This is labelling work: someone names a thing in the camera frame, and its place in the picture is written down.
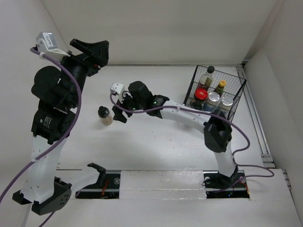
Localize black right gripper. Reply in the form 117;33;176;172
113;90;146;122

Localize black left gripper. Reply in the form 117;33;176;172
54;39;109;107

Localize red-lid sauce jar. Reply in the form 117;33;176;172
190;88;208;110

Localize silver-lid shaker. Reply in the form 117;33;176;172
203;91;220;112
219;96;233;111

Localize tall black-cap sauce bottle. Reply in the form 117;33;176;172
197;66;214;91

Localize yellow-cap sauce bottle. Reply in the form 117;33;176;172
214;80;226;97

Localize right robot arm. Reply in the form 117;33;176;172
110;81;238;189

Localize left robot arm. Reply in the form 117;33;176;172
12;39;109;215

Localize black-lid spice jar, brown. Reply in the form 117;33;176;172
98;106;113;126

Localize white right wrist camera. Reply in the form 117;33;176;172
110;82;125;95

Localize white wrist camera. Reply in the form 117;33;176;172
36;32;70;61
110;82;125;95

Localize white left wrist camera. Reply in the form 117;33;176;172
36;32;70;61

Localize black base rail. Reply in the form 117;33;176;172
76;170;250;200

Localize black wire rack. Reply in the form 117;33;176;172
183;65;246;121

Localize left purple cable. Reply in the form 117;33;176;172
0;47;82;227

